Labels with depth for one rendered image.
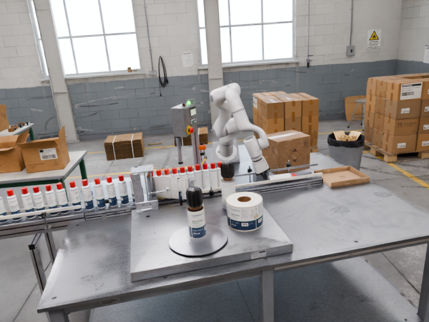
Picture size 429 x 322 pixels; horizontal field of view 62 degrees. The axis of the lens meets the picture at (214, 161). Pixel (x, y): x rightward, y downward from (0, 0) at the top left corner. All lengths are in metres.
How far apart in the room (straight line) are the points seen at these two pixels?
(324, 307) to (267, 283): 0.73
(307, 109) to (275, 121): 0.53
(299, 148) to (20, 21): 6.58
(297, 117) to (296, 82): 2.35
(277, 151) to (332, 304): 1.10
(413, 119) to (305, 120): 1.48
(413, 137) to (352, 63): 3.05
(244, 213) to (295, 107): 3.94
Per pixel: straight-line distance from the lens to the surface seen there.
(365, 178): 2.76
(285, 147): 2.75
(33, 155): 3.78
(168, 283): 1.74
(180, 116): 2.30
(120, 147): 6.42
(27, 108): 8.46
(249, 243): 1.87
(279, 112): 5.65
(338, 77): 8.32
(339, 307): 2.57
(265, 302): 1.97
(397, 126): 5.64
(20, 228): 2.55
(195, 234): 1.86
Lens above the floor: 1.87
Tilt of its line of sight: 19 degrees down
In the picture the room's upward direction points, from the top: 4 degrees counter-clockwise
